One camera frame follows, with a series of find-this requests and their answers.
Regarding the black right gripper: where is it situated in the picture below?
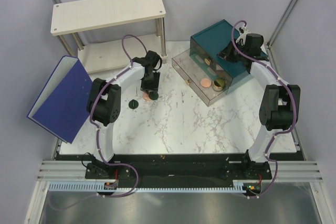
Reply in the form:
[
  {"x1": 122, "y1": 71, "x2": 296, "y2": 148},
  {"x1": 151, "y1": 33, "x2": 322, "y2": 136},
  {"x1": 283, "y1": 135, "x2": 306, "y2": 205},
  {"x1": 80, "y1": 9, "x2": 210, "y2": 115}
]
[{"x1": 216, "y1": 39, "x2": 247, "y2": 64}]

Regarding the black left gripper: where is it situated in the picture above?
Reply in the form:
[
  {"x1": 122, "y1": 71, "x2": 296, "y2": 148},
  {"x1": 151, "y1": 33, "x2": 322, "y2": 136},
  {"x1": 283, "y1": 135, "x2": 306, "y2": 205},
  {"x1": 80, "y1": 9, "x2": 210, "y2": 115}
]
[{"x1": 140, "y1": 71, "x2": 161, "y2": 95}]

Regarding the pink makeup sponge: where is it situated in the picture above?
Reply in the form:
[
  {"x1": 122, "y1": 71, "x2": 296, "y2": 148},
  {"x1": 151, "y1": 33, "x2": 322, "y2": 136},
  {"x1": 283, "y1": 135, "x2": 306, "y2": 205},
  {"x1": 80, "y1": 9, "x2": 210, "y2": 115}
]
[
  {"x1": 200, "y1": 78, "x2": 212, "y2": 88},
  {"x1": 143, "y1": 93, "x2": 151, "y2": 101}
]

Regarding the dark green jar lid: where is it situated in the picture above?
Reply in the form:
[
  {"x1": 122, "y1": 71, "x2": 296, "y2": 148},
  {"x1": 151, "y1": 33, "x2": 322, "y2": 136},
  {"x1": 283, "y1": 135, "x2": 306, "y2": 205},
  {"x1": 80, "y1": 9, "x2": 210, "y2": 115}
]
[{"x1": 128, "y1": 99, "x2": 139, "y2": 110}]

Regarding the gold cosmetic jar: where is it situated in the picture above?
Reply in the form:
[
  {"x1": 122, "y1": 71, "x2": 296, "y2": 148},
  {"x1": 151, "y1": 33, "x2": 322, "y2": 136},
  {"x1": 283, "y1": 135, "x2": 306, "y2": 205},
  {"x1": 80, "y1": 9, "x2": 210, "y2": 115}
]
[{"x1": 213, "y1": 78, "x2": 226, "y2": 92}]

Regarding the smoked clear drawer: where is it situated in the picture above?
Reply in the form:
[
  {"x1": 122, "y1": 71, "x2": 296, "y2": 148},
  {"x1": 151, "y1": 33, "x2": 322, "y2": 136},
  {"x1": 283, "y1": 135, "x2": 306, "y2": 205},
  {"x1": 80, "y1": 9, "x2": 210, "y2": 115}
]
[
  {"x1": 172, "y1": 49, "x2": 229, "y2": 106},
  {"x1": 189, "y1": 37, "x2": 233, "y2": 88}
]

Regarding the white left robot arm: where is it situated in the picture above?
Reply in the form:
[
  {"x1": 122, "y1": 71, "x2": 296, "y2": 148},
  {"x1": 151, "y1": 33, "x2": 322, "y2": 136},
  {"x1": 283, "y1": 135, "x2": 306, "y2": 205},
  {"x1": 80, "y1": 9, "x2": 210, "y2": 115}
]
[{"x1": 85, "y1": 50, "x2": 162, "y2": 179}]

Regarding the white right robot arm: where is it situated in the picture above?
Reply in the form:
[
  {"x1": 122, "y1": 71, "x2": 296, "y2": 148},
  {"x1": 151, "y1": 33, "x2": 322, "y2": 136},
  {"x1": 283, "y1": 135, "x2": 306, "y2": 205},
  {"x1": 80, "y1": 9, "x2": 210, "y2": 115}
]
[{"x1": 218, "y1": 32, "x2": 300, "y2": 179}]

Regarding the teal drawer cabinet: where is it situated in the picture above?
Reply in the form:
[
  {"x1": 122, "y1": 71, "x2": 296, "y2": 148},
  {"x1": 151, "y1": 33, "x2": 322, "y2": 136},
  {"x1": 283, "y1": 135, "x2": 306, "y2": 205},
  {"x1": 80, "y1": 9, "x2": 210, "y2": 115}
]
[{"x1": 190, "y1": 19, "x2": 267, "y2": 93}]

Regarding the white two-tier shelf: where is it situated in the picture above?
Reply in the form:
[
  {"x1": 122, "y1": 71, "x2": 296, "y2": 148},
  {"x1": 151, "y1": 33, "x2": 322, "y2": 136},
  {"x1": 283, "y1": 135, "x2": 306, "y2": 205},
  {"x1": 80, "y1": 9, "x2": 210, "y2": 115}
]
[{"x1": 50, "y1": 0, "x2": 167, "y2": 74}]

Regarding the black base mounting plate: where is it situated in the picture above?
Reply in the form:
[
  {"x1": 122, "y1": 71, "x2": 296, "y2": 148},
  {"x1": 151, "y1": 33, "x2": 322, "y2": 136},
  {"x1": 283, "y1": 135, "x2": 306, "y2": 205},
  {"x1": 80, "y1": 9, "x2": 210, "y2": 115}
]
[{"x1": 56, "y1": 153, "x2": 309, "y2": 188}]

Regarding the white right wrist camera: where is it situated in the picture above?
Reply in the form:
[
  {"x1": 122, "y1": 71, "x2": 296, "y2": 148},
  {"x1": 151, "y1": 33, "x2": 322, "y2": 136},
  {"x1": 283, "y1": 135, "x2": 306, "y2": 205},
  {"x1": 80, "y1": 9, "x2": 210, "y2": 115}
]
[{"x1": 235, "y1": 26, "x2": 250, "y2": 45}]

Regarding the blue ring binder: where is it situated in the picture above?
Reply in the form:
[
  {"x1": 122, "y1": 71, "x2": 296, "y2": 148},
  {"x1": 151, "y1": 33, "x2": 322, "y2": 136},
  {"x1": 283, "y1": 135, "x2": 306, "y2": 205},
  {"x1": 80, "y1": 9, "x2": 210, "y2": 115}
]
[{"x1": 27, "y1": 56, "x2": 92, "y2": 143}]

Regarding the light blue cable duct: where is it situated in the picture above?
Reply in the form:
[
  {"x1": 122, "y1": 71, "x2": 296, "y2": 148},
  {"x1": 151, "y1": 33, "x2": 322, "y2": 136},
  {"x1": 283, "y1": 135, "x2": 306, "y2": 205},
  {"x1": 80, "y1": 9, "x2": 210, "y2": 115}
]
[{"x1": 48, "y1": 182, "x2": 246, "y2": 193}]

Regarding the aluminium front rail frame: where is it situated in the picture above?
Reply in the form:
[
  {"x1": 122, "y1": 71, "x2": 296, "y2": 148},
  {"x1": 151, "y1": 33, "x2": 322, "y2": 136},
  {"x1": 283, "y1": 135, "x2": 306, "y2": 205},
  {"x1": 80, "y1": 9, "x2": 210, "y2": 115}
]
[{"x1": 25, "y1": 144, "x2": 332, "y2": 223}]

